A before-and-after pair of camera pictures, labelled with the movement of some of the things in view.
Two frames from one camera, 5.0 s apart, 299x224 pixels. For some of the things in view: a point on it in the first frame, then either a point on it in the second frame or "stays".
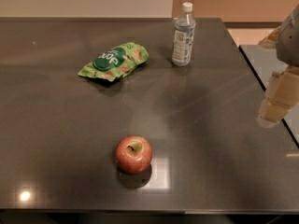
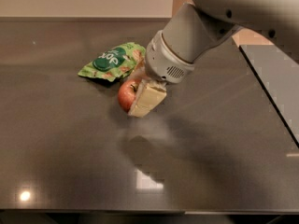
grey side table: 265,63 stays
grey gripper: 290,46 → 163,61
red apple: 134,155 → 127,91
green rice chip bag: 116,63 stays
